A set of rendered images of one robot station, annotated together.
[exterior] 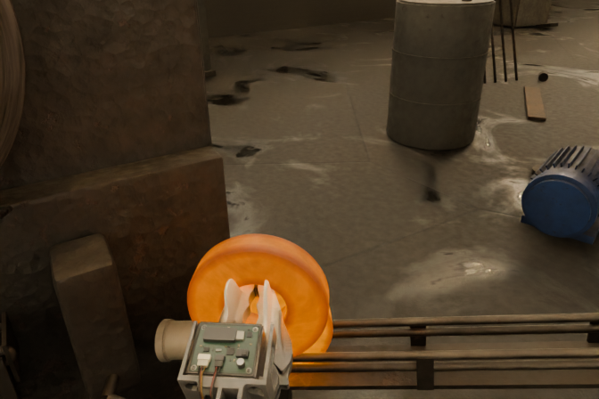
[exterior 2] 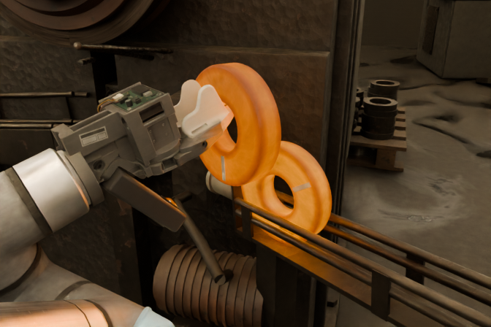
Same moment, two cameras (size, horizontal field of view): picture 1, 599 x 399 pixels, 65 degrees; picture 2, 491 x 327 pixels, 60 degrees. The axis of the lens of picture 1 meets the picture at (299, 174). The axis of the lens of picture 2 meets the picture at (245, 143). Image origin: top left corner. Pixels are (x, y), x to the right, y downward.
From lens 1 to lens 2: 0.38 m
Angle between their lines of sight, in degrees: 42
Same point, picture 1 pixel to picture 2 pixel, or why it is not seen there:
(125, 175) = (246, 51)
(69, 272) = (177, 96)
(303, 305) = (246, 131)
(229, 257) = (209, 71)
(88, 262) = not seen: hidden behind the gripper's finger
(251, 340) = (150, 98)
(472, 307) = not seen: outside the picture
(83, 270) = not seen: hidden behind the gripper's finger
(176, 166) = (285, 54)
